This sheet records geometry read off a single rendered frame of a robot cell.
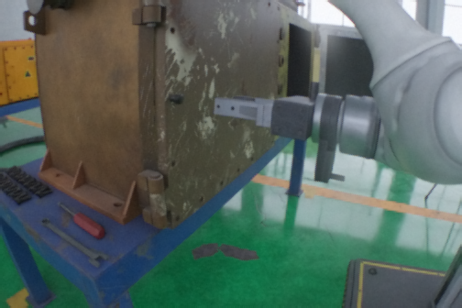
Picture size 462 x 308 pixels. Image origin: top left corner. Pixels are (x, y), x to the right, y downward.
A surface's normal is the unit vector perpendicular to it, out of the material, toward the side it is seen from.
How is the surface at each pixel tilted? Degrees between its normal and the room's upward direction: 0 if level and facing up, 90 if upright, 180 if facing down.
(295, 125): 85
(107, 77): 90
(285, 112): 85
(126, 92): 90
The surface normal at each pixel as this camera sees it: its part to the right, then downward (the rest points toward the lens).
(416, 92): -0.96, -0.27
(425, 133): -0.94, 0.31
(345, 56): -0.33, 0.33
